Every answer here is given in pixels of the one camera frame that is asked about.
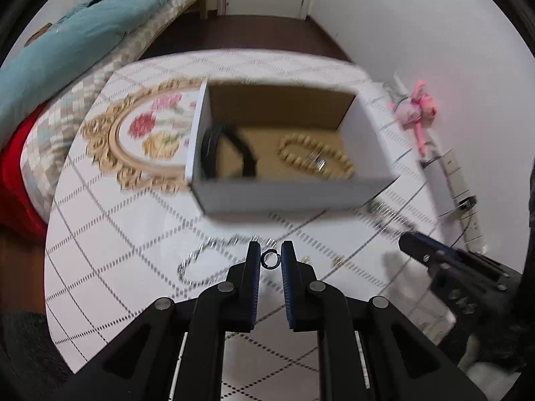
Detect small black ring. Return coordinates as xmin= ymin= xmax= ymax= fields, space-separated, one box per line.
xmin=259 ymin=248 xmax=281 ymax=270

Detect thin silver chain necklace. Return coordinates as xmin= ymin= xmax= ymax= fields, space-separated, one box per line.
xmin=176 ymin=235 xmax=280 ymax=288

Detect thick silver chain bracelet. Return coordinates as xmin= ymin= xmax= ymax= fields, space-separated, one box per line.
xmin=366 ymin=199 xmax=419 ymax=235

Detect white power strip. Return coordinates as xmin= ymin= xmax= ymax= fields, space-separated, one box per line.
xmin=435 ymin=149 xmax=487 ymax=254

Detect white cardboard box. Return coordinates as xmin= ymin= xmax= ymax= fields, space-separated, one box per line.
xmin=186 ymin=80 xmax=399 ymax=215

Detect black headband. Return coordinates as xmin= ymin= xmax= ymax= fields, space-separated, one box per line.
xmin=200 ymin=123 xmax=257 ymax=179

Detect white diamond pattern tablecloth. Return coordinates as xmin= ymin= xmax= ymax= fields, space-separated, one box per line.
xmin=43 ymin=48 xmax=461 ymax=401

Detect pink panther plush toy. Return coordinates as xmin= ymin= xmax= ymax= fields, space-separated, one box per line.
xmin=392 ymin=80 xmax=438 ymax=160

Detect red blanket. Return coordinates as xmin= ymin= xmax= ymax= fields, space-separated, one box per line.
xmin=1 ymin=102 xmax=47 ymax=244

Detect black fluffy rug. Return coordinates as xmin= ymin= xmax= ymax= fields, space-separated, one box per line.
xmin=1 ymin=311 xmax=73 ymax=400

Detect light blue quilt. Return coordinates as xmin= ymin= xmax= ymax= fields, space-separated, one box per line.
xmin=1 ymin=0 xmax=169 ymax=132

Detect brown pillow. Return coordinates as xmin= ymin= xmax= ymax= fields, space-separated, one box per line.
xmin=24 ymin=23 xmax=52 ymax=46

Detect wooden bead bracelet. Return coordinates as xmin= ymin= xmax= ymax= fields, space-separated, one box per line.
xmin=276 ymin=132 xmax=356 ymax=181

